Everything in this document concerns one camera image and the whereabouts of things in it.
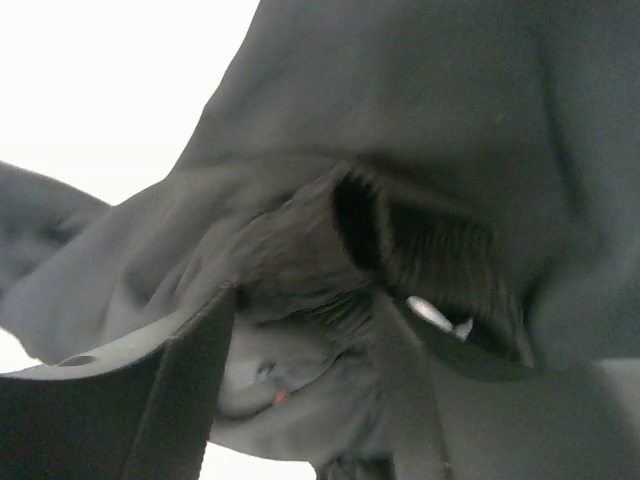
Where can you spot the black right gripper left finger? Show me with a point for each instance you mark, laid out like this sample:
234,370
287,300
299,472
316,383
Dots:
140,407

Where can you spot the black shorts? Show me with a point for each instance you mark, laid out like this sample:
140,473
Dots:
475,160

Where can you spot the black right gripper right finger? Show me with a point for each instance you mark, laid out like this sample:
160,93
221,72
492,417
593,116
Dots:
414,353

